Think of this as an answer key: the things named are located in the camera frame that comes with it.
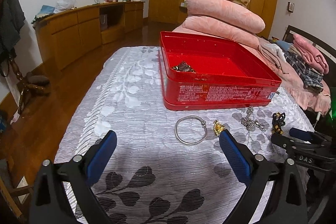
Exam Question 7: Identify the black and amber bead bracelet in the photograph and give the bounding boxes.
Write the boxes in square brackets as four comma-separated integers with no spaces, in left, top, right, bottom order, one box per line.
[271,111,287,135]

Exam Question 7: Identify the wall switch panel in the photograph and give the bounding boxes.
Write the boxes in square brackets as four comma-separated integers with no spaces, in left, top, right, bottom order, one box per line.
[287,2,294,13]

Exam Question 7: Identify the wooden coat stand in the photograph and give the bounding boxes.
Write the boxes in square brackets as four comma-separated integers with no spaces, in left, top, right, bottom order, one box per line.
[8,54,50,115]

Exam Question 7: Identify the white plastic bag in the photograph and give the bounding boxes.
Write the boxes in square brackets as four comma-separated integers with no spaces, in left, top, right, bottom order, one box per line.
[54,0,76,14]

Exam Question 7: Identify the pink folded clothes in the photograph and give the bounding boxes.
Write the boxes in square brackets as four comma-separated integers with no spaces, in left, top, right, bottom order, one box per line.
[293,34,329,75]

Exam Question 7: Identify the gold pendant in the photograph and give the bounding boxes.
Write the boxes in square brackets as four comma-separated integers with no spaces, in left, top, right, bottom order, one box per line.
[213,120,226,136]

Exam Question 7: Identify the red metal tin box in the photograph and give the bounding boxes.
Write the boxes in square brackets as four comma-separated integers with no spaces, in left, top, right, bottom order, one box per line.
[158,31,281,111]

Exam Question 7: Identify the blue cloth on sideboard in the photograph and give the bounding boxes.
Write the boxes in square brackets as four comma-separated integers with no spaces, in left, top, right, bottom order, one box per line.
[31,5,55,24]

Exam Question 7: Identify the lower pink folded quilt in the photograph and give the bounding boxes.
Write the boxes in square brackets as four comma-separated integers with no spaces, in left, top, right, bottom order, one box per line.
[182,15,260,50]

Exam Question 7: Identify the hanging dark clothes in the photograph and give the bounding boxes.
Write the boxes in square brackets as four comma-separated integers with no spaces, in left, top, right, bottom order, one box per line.
[1,0,26,71]

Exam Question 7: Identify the silver chain necklace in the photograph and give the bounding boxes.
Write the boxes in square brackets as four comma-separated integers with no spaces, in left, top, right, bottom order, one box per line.
[240,106,267,132]

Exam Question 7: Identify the silver wrist watch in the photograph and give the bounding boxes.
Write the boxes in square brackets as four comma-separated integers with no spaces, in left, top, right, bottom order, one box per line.
[172,61,195,73]

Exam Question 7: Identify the white leaf pattern bedspread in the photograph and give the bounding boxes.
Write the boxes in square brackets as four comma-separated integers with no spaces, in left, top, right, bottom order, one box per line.
[55,47,312,223]

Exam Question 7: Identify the thin silver bangle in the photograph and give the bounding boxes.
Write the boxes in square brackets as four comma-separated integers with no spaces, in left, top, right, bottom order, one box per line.
[174,115,208,145]

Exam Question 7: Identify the plaid folded shirt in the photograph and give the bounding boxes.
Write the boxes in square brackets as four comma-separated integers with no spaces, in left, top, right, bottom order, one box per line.
[284,51,323,94]

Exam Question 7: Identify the long wooden sideboard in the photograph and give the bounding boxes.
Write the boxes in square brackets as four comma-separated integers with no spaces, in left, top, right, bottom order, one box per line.
[33,1,144,75]

